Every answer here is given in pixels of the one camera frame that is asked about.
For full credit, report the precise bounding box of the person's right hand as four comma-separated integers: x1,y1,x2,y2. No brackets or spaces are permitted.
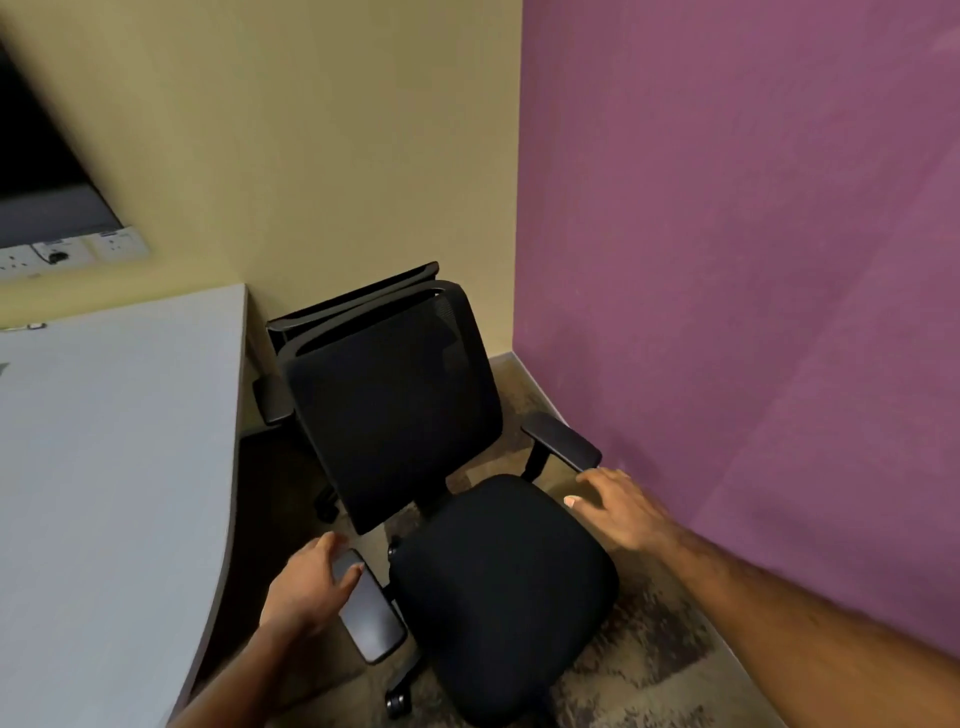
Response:
563,467,681,556

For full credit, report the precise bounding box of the black wall screen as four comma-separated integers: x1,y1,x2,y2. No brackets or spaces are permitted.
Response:
0,41,125,249

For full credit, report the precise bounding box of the person's right forearm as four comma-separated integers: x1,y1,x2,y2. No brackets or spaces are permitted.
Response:
651,519,960,728

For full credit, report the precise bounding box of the person's left hand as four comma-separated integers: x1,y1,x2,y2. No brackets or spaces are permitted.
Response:
258,531,366,639

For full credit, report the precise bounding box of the white wall socket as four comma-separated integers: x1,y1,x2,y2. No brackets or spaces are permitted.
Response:
31,237,97,269
88,226,151,264
0,244,39,283

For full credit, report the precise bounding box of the black mesh office chair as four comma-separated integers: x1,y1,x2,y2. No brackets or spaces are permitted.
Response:
251,261,441,525
280,279,621,728

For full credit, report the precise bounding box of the person's left forearm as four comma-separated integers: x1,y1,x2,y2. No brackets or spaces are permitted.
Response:
168,621,307,728

